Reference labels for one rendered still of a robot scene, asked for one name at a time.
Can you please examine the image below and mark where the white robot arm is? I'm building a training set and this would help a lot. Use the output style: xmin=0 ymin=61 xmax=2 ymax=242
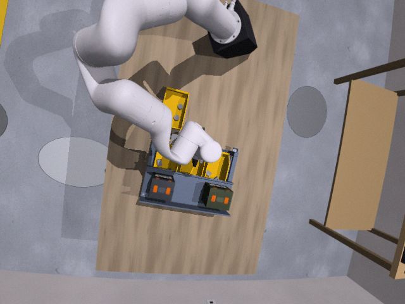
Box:
xmin=72 ymin=0 xmax=241 ymax=165

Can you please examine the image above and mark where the olive green tool case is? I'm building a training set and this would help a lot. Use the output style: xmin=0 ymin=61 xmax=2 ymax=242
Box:
xmin=201 ymin=182 xmax=234 ymax=211

